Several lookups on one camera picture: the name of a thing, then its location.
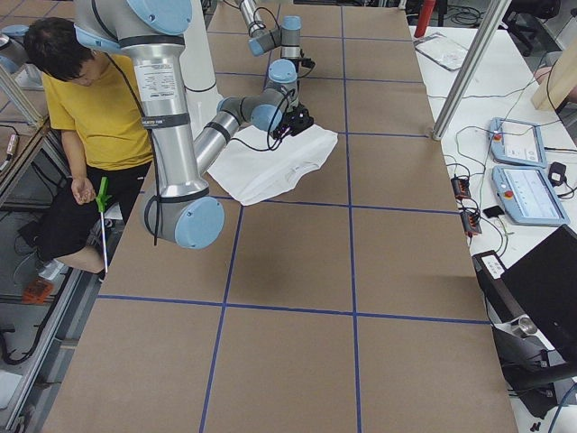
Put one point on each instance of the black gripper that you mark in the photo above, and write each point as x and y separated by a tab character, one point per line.
301	121

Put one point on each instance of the white long-sleeve printed shirt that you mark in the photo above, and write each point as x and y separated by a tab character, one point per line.
250	173

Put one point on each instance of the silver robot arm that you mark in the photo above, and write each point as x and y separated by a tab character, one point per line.
284	36
153	34

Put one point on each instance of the red cylinder object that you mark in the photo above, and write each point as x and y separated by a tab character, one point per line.
424	17

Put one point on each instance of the upper black orange connector box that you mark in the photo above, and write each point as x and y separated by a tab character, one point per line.
461	188

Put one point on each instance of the black orange connector box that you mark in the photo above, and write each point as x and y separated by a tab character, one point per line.
470	222
461	188

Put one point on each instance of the person in yellow shirt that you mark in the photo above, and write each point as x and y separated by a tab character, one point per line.
91	99

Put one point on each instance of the lower black orange connector box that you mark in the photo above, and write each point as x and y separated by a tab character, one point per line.
470	222

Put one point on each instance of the upper blue teach pendant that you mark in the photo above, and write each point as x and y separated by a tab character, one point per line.
516	142

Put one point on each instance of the blue teach pendant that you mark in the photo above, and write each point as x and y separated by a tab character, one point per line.
516	142
527	197

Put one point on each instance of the small black phone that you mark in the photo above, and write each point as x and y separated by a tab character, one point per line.
494	211

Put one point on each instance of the lower blue teach pendant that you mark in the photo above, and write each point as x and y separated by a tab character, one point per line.
527	197

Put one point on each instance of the black plug adapter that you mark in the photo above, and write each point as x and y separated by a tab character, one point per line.
557	174

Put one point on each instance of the wooden board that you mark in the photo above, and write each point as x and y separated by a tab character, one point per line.
556	83

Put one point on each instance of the black laptop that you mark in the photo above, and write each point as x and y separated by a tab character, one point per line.
541	284

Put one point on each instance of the orange floor box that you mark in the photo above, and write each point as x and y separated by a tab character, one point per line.
37	291

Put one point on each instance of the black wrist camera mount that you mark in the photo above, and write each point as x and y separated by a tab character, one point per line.
304	62

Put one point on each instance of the white camera pole base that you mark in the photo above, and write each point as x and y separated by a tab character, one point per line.
198	73

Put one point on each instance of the green handled grabber stick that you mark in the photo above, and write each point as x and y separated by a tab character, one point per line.
101	201

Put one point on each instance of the aluminium frame post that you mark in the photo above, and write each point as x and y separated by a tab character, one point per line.
472	60

